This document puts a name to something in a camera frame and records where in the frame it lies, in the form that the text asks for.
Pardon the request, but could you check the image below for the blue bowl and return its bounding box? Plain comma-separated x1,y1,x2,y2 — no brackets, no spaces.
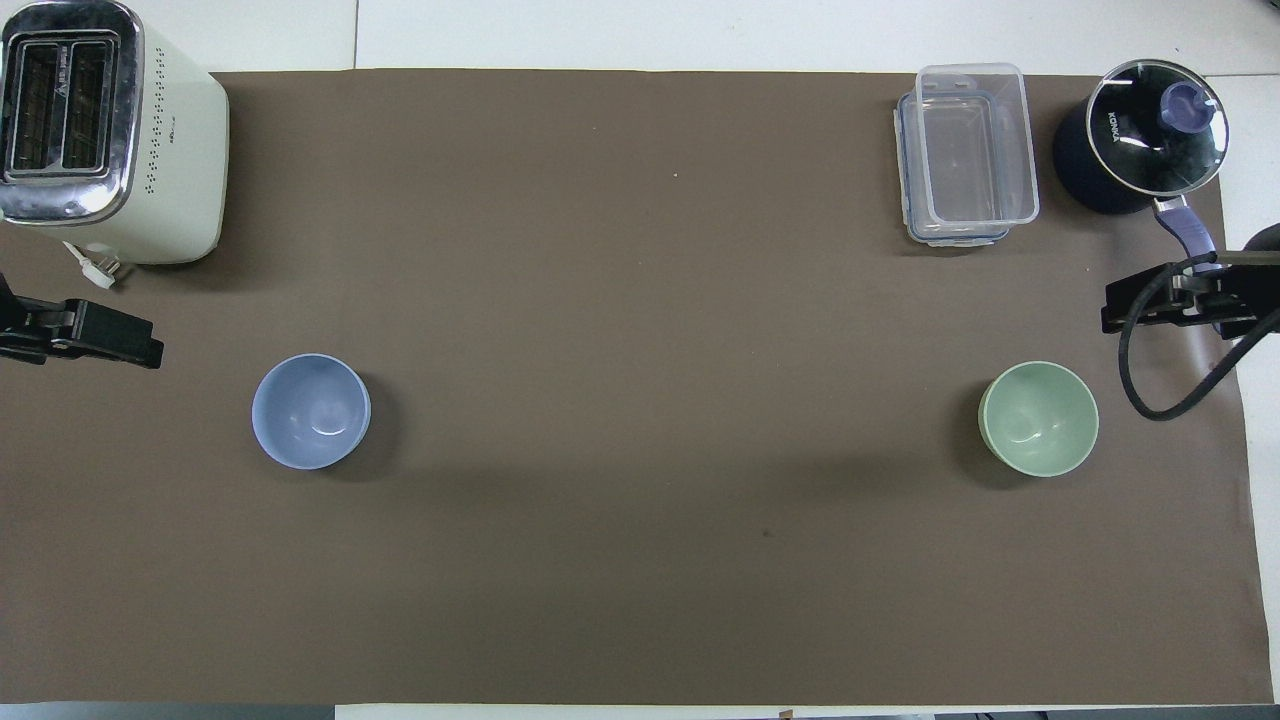
251,353,372,471

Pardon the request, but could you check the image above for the green bowl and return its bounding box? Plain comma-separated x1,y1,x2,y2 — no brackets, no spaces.
978,361,1100,479

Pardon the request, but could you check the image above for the clear lid with blue seal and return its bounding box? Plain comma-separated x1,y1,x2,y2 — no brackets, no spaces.
893,90,1014,247

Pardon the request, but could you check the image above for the clear plastic food container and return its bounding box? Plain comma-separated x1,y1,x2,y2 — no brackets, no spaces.
916,63,1040,228

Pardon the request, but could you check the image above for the cream toaster with chrome top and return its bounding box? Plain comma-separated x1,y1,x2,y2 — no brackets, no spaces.
0,0,230,267

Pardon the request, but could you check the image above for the glass pot lid, purple knob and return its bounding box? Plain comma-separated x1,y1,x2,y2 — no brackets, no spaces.
1086,59,1230,197

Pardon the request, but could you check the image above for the white power plug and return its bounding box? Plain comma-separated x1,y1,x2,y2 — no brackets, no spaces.
62,240,124,291

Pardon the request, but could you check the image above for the dark blue pot, purple handle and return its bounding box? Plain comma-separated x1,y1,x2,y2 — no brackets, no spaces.
1052,85,1221,264

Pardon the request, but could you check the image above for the black cable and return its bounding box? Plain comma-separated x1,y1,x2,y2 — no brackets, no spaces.
1117,252,1280,422

